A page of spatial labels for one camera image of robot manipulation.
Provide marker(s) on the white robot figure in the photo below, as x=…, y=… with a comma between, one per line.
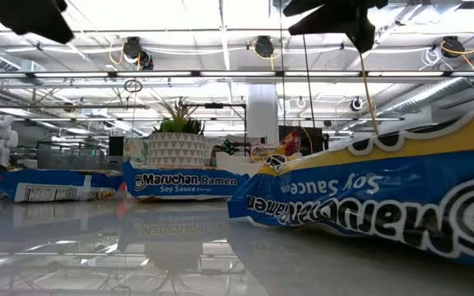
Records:
x=0, y=140

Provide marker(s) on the white building column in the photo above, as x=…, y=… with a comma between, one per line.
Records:
x=263, y=115

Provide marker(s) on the black monitor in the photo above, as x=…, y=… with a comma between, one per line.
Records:
x=317, y=141

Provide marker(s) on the green plant in patterned pot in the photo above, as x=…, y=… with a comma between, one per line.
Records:
x=177, y=150

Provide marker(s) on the dark grey plastic bin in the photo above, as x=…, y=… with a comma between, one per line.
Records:
x=72, y=158

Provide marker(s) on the white plastic bin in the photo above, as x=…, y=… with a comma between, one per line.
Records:
x=237, y=164

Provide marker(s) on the long horizontal light bar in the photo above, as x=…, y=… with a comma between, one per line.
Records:
x=237, y=74

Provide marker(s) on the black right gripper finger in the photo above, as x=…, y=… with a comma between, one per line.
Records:
x=315, y=7
x=327, y=25

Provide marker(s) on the soy sauce Maruchan noodle pack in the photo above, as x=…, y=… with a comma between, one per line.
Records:
x=179, y=183
x=56, y=181
x=364, y=197

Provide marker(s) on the white leaf-print box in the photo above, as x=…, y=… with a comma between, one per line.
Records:
x=136, y=152

